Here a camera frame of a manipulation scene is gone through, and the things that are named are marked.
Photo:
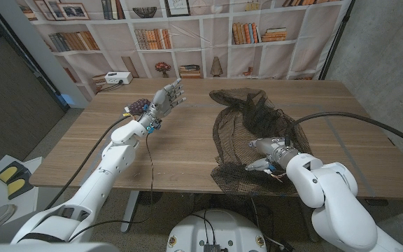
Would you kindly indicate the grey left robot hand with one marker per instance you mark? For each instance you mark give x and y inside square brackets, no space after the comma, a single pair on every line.
[161,103]

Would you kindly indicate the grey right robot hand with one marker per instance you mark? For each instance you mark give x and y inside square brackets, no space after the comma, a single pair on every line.
[275,148]

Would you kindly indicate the black mesh netting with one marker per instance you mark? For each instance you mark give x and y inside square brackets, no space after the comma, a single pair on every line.
[236,133]

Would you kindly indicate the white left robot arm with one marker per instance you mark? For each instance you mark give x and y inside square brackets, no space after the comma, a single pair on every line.
[100,182]

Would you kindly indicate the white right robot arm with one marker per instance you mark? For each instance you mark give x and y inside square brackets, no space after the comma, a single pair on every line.
[334,199]

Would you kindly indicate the dark purple bumpy object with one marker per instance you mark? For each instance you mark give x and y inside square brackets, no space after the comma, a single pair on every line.
[138,106]

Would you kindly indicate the white power strip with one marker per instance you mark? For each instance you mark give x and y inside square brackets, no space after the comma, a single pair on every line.
[118,77]

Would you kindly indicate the printed bookshelf backdrop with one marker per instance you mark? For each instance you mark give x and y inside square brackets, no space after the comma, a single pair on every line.
[215,45]

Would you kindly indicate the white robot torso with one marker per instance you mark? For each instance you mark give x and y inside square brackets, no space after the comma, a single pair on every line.
[219,227]

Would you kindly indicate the white table leg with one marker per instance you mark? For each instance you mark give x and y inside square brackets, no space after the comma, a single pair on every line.
[130,210]

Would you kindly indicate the grey torso connector box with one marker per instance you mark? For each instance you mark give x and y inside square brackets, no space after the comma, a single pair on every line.
[211,248]

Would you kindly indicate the black backdrop stand pole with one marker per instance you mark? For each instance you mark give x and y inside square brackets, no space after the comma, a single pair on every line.
[334,42]

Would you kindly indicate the white floor board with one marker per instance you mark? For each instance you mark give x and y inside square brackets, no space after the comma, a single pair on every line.
[30,203]

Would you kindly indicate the black and yellow pad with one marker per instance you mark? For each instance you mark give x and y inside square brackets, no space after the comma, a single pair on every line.
[17,187]
[8,173]

